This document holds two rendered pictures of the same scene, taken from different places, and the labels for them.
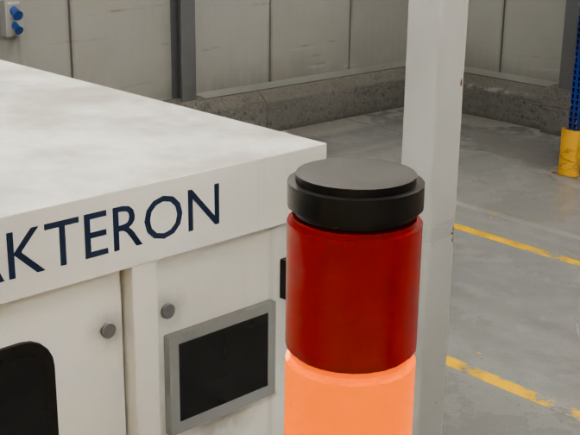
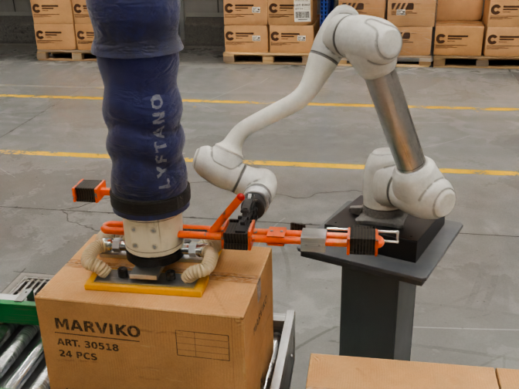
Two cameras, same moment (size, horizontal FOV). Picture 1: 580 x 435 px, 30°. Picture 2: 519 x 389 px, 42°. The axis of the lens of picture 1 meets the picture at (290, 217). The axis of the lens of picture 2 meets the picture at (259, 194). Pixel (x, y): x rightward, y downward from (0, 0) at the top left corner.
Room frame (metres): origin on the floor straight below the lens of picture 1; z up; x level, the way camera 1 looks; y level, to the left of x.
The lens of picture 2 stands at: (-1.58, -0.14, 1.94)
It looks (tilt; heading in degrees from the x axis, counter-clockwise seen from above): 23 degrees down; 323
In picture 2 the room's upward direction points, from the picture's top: 1 degrees counter-clockwise
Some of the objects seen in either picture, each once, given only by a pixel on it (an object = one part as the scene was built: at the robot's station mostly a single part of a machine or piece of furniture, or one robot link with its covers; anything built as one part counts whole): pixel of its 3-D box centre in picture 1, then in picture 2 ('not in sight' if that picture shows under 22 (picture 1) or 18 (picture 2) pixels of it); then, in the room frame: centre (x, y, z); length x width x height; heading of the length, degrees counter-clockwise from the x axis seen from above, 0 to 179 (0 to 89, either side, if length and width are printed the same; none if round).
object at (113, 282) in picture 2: not in sight; (147, 277); (-0.04, -0.88, 0.97); 0.34 x 0.10 x 0.05; 44
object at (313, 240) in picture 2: not in sight; (313, 240); (-0.31, -1.27, 1.07); 0.07 x 0.07 x 0.04; 44
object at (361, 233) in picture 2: not in sight; (362, 241); (-0.41, -1.36, 1.08); 0.08 x 0.07 x 0.05; 44
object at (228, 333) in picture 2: not in sight; (164, 327); (0.01, -0.95, 0.75); 0.60 x 0.40 x 0.40; 41
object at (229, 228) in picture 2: not in sight; (238, 234); (-0.16, -1.12, 1.08); 0.10 x 0.08 x 0.06; 134
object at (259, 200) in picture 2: not in sight; (252, 210); (-0.05, -1.25, 1.08); 0.09 x 0.07 x 0.08; 134
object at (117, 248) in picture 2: not in sight; (155, 249); (0.02, -0.95, 1.01); 0.34 x 0.25 x 0.06; 44
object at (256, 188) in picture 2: not in sight; (256, 200); (0.00, -1.30, 1.08); 0.09 x 0.06 x 0.09; 44
